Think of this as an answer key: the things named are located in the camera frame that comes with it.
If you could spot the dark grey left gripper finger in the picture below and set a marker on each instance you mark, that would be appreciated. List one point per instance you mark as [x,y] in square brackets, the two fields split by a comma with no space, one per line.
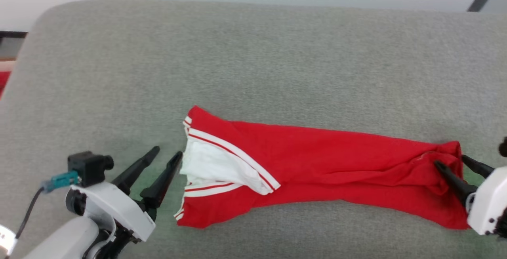
[136,170]
[164,183]

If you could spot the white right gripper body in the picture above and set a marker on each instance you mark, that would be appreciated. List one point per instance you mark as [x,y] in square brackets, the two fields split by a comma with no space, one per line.
[489,203]

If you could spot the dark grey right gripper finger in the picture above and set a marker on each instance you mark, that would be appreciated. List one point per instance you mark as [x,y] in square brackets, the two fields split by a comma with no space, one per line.
[455,181]
[479,168]

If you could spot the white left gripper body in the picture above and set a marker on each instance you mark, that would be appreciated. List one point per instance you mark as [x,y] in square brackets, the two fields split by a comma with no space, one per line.
[119,211]

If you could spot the red and white basketball jersey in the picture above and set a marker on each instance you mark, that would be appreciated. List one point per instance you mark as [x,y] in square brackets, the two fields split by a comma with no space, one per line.
[324,164]

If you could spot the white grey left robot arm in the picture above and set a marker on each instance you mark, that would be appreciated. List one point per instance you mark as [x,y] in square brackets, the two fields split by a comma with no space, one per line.
[63,239]

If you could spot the red object on floor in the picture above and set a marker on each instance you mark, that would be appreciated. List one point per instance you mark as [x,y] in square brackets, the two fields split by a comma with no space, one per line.
[4,82]

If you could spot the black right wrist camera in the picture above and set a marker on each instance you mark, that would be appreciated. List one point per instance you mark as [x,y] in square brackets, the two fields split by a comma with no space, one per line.
[503,147]

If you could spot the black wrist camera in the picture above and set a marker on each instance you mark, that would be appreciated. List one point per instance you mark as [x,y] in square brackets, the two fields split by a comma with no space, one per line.
[89,168]
[503,147]

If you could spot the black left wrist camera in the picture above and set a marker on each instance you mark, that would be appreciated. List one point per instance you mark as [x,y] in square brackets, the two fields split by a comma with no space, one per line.
[89,168]

